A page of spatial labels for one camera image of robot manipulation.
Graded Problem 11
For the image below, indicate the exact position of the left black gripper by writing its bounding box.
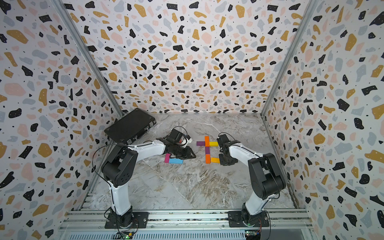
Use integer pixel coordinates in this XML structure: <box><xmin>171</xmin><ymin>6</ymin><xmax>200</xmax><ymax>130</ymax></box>
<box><xmin>172</xmin><ymin>144</ymin><xmax>198</xmax><ymax>160</ymax></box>

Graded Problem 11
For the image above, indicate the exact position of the amber long block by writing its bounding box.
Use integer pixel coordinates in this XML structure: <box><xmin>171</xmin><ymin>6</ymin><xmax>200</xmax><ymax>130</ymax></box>
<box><xmin>211</xmin><ymin>158</ymin><xmax>220</xmax><ymax>164</ymax></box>

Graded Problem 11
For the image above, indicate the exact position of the orange short block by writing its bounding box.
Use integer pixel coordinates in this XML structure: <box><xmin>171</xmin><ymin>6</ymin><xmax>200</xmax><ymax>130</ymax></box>
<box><xmin>206</xmin><ymin>154</ymin><xmax>211</xmax><ymax>164</ymax></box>

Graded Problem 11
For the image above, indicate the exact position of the orange long block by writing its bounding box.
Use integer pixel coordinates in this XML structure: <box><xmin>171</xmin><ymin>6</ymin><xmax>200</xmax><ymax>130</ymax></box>
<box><xmin>205</xmin><ymin>136</ymin><xmax>210</xmax><ymax>148</ymax></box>

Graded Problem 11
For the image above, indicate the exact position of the light blue long block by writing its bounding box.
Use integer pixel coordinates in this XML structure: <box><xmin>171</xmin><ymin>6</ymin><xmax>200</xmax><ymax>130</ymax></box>
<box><xmin>169</xmin><ymin>159</ymin><xmax>184</xmax><ymax>164</ymax></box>

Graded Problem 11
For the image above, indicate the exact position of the magenta block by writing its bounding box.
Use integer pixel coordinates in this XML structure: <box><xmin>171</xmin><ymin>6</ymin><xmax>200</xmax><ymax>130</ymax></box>
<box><xmin>165</xmin><ymin>154</ymin><xmax>171</xmax><ymax>163</ymax></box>

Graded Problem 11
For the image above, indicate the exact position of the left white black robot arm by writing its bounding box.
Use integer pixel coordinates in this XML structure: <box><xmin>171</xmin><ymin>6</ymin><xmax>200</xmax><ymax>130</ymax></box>
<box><xmin>101</xmin><ymin>128</ymin><xmax>196</xmax><ymax>229</ymax></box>

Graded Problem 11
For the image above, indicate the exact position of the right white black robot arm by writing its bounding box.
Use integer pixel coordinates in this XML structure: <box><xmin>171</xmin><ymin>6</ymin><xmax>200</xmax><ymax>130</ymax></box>
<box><xmin>217</xmin><ymin>133</ymin><xmax>287</xmax><ymax>227</ymax></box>

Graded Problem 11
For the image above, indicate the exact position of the black flat case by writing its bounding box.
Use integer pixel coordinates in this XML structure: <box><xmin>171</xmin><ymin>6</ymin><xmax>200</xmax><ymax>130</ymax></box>
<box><xmin>105</xmin><ymin>108</ymin><xmax>156</xmax><ymax>145</ymax></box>

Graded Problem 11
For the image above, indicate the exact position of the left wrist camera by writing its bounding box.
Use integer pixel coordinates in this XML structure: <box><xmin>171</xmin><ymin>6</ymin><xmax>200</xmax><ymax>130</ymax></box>
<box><xmin>180</xmin><ymin>135</ymin><xmax>193</xmax><ymax>145</ymax></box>

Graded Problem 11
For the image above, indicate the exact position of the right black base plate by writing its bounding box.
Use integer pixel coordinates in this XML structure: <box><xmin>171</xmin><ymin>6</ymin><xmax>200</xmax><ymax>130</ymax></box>
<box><xmin>228</xmin><ymin>210</ymin><xmax>270</xmax><ymax>228</ymax></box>

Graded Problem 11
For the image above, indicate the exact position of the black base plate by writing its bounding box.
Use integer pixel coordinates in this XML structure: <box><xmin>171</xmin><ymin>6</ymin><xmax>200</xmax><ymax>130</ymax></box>
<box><xmin>105</xmin><ymin>212</ymin><xmax>149</xmax><ymax>231</ymax></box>
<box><xmin>228</xmin><ymin>210</ymin><xmax>270</xmax><ymax>228</ymax></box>

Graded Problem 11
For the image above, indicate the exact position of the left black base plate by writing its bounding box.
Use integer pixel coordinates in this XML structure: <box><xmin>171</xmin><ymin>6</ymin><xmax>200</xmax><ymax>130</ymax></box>
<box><xmin>105</xmin><ymin>212</ymin><xmax>149</xmax><ymax>231</ymax></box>

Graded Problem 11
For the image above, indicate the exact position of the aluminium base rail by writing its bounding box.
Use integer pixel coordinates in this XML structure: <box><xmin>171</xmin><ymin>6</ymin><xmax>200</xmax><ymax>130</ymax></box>
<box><xmin>57</xmin><ymin>209</ymin><xmax>317</xmax><ymax>240</ymax></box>

